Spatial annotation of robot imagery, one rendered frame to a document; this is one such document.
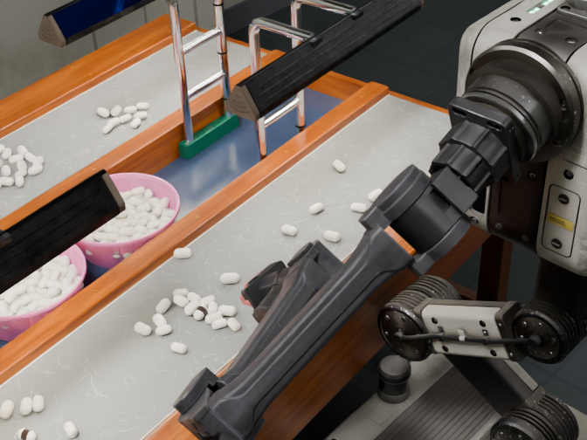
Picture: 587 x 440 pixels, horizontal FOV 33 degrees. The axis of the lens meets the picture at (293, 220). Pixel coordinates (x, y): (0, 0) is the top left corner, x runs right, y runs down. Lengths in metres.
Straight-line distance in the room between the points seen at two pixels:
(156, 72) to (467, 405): 1.28
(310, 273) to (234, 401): 0.37
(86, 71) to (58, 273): 0.84
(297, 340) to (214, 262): 0.88
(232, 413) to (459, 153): 0.42
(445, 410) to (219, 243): 0.59
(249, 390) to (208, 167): 1.32
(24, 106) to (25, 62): 1.31
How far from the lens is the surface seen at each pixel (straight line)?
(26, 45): 3.95
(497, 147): 1.23
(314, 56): 2.06
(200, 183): 2.42
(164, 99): 2.65
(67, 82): 2.74
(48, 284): 2.08
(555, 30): 1.36
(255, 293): 1.69
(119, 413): 1.79
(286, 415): 1.85
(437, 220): 1.20
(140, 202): 2.27
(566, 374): 2.91
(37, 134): 2.58
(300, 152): 2.34
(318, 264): 1.54
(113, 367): 1.87
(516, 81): 1.25
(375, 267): 1.20
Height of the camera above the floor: 2.04
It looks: 37 degrees down
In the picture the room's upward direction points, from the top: 3 degrees counter-clockwise
